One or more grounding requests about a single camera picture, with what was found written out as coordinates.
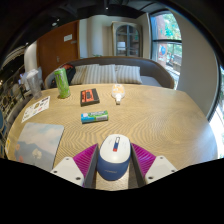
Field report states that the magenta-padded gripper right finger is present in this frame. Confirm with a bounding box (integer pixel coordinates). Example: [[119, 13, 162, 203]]
[[129, 142, 178, 188]]

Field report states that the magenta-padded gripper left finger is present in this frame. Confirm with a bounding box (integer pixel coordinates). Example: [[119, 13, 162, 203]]
[[50, 143, 100, 190]]

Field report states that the white and blue computer mouse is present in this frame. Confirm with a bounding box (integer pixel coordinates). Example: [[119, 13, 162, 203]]
[[96, 133, 132, 182]]

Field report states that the sky print mouse pad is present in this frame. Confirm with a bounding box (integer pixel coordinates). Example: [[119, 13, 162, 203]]
[[13, 121, 65, 173]]

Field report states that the teal gum pack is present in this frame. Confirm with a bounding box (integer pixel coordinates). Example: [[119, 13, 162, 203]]
[[80, 110, 109, 124]]

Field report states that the yellow sticker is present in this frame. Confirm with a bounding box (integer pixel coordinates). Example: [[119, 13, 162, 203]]
[[4, 138, 11, 156]]

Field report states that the white sticker sheet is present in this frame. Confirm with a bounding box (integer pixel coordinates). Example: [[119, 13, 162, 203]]
[[21, 95, 51, 124]]

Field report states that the black box with orange label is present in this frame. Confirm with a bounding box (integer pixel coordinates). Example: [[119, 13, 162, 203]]
[[79, 87, 101, 107]]

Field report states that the green drink can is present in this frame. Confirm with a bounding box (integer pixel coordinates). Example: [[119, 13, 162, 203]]
[[53, 67, 72, 99]]

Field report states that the white and orange tube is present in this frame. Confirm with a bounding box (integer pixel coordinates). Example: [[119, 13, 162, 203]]
[[111, 83, 127, 105]]

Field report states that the striped cushion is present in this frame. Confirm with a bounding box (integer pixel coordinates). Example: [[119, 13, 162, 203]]
[[115, 64, 143, 85], [70, 64, 90, 85], [83, 63, 118, 85]]

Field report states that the group of chairs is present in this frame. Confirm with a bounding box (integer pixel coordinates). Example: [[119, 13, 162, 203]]
[[0, 66, 26, 138]]

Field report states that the black bag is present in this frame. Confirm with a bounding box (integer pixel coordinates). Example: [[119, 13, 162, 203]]
[[49, 63, 77, 88]]

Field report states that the grey curved sofa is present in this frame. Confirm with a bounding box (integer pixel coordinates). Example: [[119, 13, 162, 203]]
[[44, 55, 175, 90]]

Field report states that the brown wooden door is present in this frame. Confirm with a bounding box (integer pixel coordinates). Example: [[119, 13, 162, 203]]
[[36, 20, 81, 79]]

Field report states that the dark framed window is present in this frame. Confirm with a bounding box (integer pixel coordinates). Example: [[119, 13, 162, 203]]
[[149, 11, 184, 89]]

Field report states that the glass door cabinet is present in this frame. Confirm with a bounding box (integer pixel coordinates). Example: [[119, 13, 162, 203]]
[[111, 21, 144, 58]]

